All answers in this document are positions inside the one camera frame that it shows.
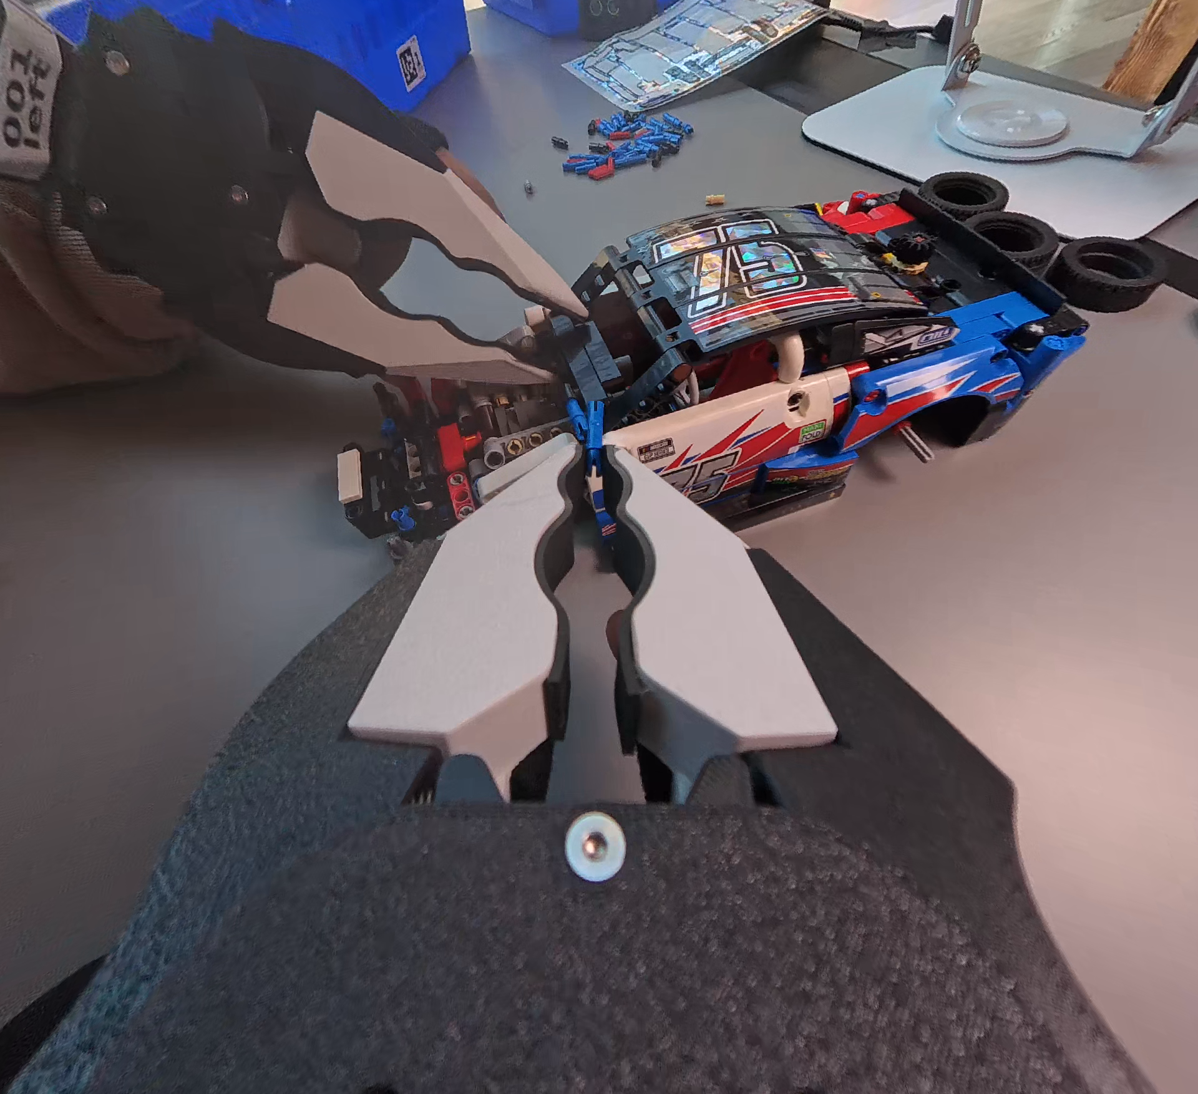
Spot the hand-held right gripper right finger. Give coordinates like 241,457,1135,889
603,443,841,780

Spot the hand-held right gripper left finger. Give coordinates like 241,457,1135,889
346,431,584,803

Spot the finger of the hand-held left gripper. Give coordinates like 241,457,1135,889
267,261,555,388
280,109,593,320

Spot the brick-built toy race car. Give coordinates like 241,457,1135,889
337,193,1091,570

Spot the person's left forearm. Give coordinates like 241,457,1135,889
0,177,203,393

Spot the person's left hand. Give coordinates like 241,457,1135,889
446,145,510,222

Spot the pile of blue pins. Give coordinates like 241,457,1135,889
560,111,696,178

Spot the sticker sheet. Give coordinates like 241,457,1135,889
564,0,831,109

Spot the silver monitor stand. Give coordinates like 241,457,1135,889
802,0,1198,241

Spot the black rubber tire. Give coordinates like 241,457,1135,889
918,169,1011,222
1046,237,1168,315
964,210,1061,274

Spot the black cable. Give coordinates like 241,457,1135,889
823,6,941,55

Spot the wooden post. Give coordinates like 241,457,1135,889
1103,0,1198,105

